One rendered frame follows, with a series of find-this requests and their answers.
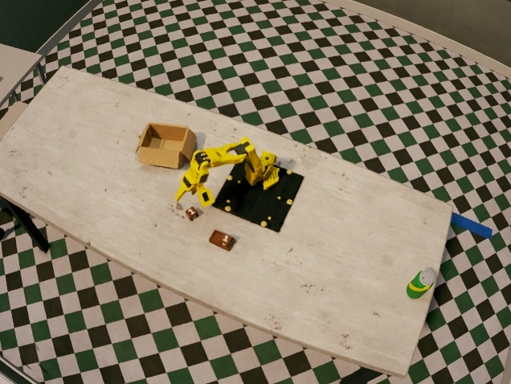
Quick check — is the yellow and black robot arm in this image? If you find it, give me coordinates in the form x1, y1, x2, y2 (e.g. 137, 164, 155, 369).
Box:
190, 137, 280, 190

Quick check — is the green drink can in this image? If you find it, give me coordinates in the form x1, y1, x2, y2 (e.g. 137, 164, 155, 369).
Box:
407, 270, 435, 300

